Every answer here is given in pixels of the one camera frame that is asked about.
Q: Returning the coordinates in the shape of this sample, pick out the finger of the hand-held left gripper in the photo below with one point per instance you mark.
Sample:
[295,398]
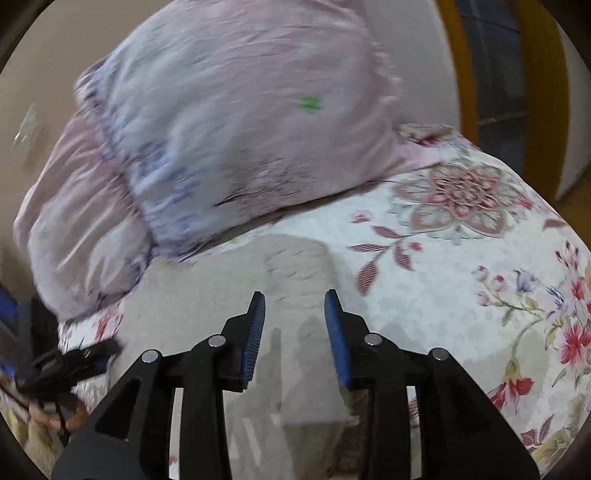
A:
[104,350]

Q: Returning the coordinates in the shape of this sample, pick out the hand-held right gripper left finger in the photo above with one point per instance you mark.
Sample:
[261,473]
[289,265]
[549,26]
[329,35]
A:
[251,344]

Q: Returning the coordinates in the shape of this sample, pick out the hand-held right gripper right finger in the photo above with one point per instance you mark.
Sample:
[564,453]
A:
[337,344]

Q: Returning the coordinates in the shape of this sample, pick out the person's left hand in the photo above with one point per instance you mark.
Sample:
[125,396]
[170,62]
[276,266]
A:
[51,417]

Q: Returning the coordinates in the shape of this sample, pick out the dark blue cloth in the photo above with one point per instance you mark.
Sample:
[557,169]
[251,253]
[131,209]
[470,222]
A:
[11,309]

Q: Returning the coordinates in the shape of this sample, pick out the white floral bed sheet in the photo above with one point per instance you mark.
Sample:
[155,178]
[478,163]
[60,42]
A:
[461,258]

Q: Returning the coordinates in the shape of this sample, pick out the lavender floral pillow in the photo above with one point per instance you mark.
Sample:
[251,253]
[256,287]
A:
[221,129]

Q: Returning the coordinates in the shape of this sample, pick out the wooden door frame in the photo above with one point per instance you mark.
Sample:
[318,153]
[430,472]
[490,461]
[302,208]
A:
[540,92]

